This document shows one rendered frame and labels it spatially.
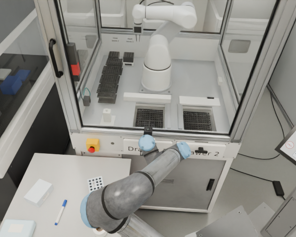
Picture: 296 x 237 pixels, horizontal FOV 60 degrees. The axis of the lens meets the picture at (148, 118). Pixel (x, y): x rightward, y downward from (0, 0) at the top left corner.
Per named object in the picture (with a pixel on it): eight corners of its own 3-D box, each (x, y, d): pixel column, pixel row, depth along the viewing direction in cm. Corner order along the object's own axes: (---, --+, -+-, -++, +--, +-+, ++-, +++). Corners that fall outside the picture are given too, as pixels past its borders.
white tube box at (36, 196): (39, 208, 137) (36, 203, 134) (26, 201, 140) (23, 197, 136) (54, 188, 146) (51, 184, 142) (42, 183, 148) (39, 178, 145)
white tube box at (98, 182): (106, 197, 143) (105, 194, 140) (91, 201, 141) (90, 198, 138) (102, 179, 151) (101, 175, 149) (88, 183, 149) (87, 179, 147)
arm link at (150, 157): (168, 170, 112) (158, 147, 114) (149, 179, 118) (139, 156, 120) (176, 167, 118) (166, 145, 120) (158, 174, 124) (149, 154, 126)
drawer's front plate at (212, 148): (222, 158, 158) (226, 146, 150) (175, 155, 158) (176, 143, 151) (221, 155, 159) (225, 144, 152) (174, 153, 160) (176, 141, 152)
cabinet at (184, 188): (212, 217, 215) (237, 159, 160) (89, 209, 217) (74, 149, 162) (201, 134, 284) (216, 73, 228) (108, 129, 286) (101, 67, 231)
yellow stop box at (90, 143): (98, 153, 156) (97, 145, 151) (86, 152, 156) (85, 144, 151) (100, 146, 159) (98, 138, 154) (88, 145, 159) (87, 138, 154)
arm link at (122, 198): (122, 181, 72) (183, 134, 114) (97, 192, 78) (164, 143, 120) (143, 217, 72) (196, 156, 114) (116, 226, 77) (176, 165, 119)
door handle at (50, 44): (60, 81, 120) (51, 43, 107) (55, 81, 120) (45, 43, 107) (64, 75, 124) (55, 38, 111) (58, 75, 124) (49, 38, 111)
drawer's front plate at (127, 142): (170, 154, 158) (172, 143, 151) (123, 152, 159) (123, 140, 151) (170, 153, 160) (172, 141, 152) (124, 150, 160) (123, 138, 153)
